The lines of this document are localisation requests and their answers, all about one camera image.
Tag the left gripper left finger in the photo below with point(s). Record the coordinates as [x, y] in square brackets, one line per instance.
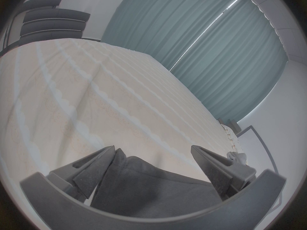
[91, 174]

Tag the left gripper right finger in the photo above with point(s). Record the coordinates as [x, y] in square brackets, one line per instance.
[220, 174]

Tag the black T-shirt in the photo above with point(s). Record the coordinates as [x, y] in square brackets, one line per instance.
[144, 188]

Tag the bed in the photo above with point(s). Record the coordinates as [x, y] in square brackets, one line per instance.
[96, 92]

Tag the grey garment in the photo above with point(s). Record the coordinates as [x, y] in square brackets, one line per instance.
[237, 157]

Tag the white printed pillow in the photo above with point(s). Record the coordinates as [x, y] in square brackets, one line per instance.
[233, 140]

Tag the grey bedside table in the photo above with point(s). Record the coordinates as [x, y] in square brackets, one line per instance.
[233, 126]

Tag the blue-green curtain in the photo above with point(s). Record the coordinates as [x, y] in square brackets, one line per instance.
[156, 20]
[227, 68]

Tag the black chest of drawers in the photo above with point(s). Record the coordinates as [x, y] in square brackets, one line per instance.
[52, 23]

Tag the black dressing table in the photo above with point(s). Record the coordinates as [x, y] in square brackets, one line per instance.
[43, 1]

